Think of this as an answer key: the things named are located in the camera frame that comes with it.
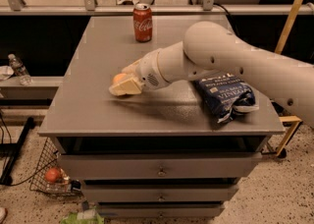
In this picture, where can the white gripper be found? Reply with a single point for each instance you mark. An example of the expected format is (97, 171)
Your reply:
(148, 69)

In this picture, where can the orange fruit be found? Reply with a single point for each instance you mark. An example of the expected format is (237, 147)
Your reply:
(118, 77)

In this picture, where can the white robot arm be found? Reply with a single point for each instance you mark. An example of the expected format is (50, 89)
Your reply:
(208, 47)

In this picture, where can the red coke can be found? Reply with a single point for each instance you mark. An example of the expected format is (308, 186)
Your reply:
(142, 22)

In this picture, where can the grey drawer cabinet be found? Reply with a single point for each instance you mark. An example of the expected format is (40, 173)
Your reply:
(158, 154)

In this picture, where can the blue kettle chips bag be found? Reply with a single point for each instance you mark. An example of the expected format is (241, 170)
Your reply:
(226, 96)

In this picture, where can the clear plastic water bottle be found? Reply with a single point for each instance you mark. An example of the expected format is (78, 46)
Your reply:
(19, 69)

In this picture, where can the red apple in basket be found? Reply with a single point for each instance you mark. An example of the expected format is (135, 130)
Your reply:
(52, 175)

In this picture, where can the crumpled white paper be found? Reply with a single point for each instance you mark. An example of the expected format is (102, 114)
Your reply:
(5, 72)

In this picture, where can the black floor stand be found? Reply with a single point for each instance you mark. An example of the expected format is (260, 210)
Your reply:
(11, 151)

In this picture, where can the green white package on floor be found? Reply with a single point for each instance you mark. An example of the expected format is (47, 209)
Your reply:
(89, 216)

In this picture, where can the black wire basket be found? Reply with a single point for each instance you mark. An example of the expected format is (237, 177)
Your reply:
(64, 187)

